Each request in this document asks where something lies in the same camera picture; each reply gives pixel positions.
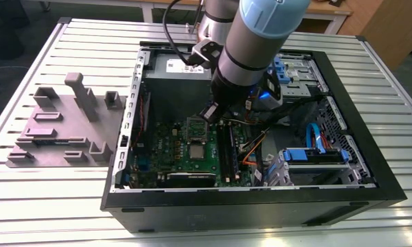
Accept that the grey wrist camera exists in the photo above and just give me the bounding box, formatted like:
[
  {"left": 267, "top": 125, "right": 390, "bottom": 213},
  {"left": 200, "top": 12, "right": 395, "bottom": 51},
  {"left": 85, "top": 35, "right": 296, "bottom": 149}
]
[{"left": 256, "top": 73, "right": 284, "bottom": 110}]

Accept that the black case fan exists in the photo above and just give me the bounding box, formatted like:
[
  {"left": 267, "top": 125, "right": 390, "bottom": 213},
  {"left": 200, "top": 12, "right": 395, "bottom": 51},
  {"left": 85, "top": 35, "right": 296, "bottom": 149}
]
[{"left": 136, "top": 82, "right": 156, "bottom": 139}]

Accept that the hard disk in blue carrier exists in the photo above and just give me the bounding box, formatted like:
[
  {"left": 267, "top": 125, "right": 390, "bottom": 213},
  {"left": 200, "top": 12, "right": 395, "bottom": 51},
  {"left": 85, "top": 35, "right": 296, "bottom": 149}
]
[{"left": 282, "top": 148, "right": 351, "bottom": 165}]

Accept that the blue disk carrier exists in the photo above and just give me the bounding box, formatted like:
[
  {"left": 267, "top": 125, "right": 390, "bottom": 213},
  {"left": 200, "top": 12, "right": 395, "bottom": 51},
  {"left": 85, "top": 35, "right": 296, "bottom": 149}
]
[{"left": 272, "top": 55, "right": 294, "bottom": 84}]

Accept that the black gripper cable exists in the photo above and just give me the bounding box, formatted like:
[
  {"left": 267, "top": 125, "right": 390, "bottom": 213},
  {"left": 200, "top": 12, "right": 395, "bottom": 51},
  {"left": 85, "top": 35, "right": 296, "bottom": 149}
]
[{"left": 163, "top": 0, "right": 195, "bottom": 66}]

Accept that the blue data wire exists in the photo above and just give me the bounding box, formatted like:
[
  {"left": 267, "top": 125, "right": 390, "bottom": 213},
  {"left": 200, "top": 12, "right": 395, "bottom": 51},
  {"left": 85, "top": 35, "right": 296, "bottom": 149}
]
[{"left": 306, "top": 122, "right": 328, "bottom": 154}]

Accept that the silver CPU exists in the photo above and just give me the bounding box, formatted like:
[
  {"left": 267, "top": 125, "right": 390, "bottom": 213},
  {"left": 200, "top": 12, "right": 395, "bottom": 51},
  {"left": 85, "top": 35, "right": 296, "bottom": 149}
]
[{"left": 188, "top": 144, "right": 207, "bottom": 159}]

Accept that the thick black cable bundle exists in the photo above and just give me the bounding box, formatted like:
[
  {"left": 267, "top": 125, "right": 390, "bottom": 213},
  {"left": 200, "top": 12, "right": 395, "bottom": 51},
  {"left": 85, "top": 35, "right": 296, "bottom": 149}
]
[{"left": 242, "top": 95, "right": 330, "bottom": 152}]

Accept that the black graphics card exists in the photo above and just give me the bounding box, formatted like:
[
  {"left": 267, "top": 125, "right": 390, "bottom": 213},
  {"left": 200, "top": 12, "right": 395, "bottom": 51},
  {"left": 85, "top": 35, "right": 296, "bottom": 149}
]
[{"left": 156, "top": 171, "right": 218, "bottom": 188}]

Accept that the metal socket cover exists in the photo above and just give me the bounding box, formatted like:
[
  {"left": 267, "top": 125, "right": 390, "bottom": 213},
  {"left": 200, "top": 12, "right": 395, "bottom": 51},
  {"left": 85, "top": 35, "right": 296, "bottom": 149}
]
[{"left": 186, "top": 116, "right": 210, "bottom": 143}]

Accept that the wooden cabinet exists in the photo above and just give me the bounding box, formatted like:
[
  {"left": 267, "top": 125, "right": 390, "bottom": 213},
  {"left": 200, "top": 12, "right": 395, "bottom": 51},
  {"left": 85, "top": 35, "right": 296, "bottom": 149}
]
[{"left": 336, "top": 0, "right": 412, "bottom": 72}]

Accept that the RAM stick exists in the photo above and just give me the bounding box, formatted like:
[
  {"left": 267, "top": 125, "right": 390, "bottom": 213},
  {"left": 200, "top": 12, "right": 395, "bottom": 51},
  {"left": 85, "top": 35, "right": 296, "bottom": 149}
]
[{"left": 32, "top": 138, "right": 72, "bottom": 146}]

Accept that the grey parts rack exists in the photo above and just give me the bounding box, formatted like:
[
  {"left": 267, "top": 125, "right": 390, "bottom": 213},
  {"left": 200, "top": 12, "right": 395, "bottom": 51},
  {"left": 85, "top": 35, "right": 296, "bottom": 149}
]
[{"left": 5, "top": 73, "right": 129, "bottom": 169}]

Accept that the multicolour power wire bundle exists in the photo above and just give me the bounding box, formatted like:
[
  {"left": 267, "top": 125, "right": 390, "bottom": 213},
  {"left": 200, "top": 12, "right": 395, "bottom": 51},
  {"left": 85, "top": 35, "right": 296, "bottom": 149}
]
[{"left": 223, "top": 116, "right": 264, "bottom": 126}]

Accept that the black PC case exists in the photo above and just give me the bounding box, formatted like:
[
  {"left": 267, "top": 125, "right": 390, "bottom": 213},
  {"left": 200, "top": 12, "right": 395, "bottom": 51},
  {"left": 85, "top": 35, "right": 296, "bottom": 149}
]
[{"left": 100, "top": 40, "right": 408, "bottom": 234}]

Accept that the green motherboard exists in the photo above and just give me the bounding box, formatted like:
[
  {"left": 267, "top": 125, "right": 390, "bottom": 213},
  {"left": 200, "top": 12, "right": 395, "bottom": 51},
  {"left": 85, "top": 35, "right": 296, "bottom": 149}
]
[{"left": 129, "top": 120, "right": 255, "bottom": 188}]

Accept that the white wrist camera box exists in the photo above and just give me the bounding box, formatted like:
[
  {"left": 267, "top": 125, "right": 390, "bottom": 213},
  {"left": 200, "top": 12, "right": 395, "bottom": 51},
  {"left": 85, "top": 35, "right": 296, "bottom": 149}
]
[{"left": 191, "top": 40, "right": 224, "bottom": 69}]

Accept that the silver power supply unit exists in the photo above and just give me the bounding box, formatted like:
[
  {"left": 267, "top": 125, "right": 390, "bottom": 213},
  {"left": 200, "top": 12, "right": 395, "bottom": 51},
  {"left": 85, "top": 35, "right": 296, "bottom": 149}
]
[{"left": 143, "top": 53, "right": 214, "bottom": 120}]

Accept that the silver drive cage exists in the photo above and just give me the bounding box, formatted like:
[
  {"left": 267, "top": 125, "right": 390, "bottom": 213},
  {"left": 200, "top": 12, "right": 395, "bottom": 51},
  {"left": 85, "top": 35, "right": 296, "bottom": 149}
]
[
  {"left": 278, "top": 148, "right": 378, "bottom": 186},
  {"left": 271, "top": 52, "right": 331, "bottom": 111}
]

